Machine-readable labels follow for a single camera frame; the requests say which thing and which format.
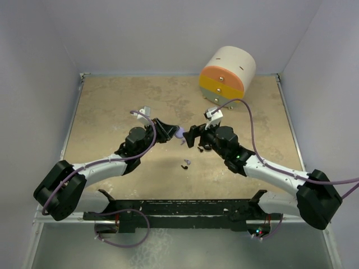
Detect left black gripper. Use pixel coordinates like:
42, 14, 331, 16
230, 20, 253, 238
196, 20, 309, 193
137, 118, 178, 158

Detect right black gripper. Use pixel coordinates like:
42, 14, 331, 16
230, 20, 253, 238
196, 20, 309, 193
183, 119, 228, 160

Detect purple earbud charging case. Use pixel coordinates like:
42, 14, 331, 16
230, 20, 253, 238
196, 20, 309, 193
174, 127, 185, 139

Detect purple black wireless earbud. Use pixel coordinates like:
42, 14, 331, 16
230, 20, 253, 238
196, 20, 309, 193
181, 159, 191, 170

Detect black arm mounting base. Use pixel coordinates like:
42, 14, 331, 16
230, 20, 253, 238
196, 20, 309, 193
84, 190, 281, 233

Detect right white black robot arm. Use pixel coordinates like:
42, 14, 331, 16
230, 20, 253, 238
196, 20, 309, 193
183, 124, 343, 230

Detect round cream drawer cabinet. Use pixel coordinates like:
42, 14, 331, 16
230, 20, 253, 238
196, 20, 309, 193
199, 46, 256, 110

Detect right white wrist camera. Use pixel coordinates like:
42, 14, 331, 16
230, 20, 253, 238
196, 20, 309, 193
204, 106, 223, 130

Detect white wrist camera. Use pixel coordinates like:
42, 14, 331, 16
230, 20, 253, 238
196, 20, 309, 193
131, 106, 151, 126
204, 106, 223, 130

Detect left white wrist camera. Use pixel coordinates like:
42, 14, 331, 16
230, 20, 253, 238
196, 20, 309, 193
131, 106, 151, 126

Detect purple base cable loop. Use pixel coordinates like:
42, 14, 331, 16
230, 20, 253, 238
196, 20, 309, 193
94, 208, 151, 248

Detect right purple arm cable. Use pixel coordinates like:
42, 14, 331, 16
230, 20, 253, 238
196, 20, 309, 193
211, 99, 359, 200

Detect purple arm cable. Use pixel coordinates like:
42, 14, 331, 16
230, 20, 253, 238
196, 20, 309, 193
211, 99, 359, 200
41, 109, 157, 216

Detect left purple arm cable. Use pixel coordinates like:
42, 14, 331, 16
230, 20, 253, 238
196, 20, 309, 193
41, 109, 157, 216

